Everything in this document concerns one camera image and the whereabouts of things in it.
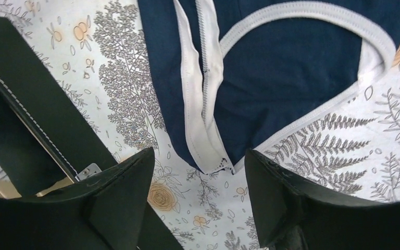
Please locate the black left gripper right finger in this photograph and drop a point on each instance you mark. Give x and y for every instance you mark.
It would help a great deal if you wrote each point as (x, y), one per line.
(292, 212)

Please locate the black rolled underwear in box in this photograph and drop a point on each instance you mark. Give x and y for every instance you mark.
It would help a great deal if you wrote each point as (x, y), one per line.
(23, 159)

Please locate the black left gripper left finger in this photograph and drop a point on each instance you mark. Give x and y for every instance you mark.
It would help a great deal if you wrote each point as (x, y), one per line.
(104, 211)

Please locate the navy blue underwear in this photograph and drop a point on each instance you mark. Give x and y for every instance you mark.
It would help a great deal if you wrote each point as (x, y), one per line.
(231, 75)

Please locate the floral table cloth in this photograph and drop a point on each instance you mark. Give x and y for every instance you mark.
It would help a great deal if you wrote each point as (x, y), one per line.
(96, 50)

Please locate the wooden organizer box glass lid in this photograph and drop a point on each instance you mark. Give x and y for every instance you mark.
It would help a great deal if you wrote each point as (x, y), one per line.
(48, 113)

